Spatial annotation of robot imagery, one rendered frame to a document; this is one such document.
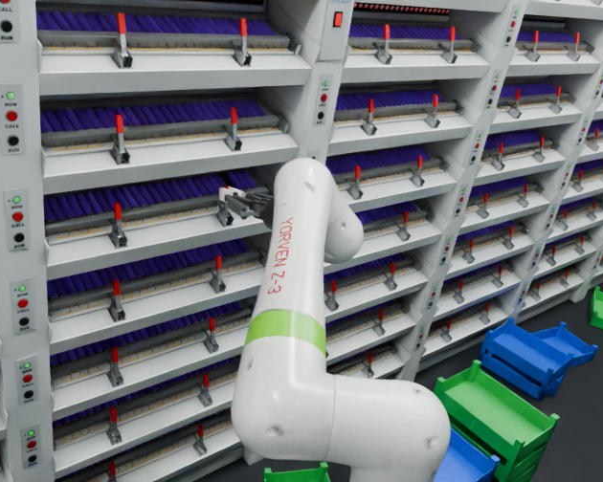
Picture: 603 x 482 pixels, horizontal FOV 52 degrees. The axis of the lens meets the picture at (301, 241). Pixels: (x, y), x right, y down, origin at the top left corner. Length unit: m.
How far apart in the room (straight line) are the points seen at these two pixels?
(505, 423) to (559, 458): 0.54
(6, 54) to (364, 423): 0.79
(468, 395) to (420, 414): 1.26
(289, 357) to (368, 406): 0.12
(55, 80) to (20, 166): 0.16
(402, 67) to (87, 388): 1.11
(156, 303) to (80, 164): 0.41
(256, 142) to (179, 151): 0.20
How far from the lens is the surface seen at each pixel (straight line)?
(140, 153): 1.32
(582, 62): 2.48
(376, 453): 0.81
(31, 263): 1.29
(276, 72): 1.40
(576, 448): 2.61
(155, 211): 1.43
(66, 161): 1.26
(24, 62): 1.15
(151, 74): 1.24
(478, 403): 2.06
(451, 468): 1.82
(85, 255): 1.33
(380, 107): 1.79
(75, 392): 1.56
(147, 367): 1.62
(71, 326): 1.44
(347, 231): 1.13
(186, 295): 1.54
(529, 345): 2.90
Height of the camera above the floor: 1.55
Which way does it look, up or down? 27 degrees down
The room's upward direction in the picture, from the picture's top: 10 degrees clockwise
